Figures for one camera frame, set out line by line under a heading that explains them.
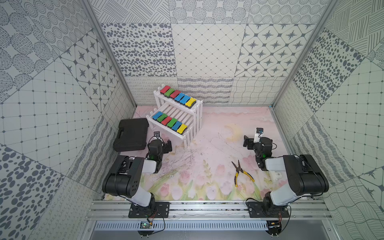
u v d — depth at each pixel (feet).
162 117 3.06
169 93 2.84
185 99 2.75
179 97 2.79
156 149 2.39
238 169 2.89
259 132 2.67
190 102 2.69
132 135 3.22
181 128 2.91
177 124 2.97
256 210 2.42
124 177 1.51
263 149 2.40
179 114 3.22
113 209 2.49
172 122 2.98
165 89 2.92
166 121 3.04
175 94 2.82
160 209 2.42
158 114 3.15
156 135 2.72
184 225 2.30
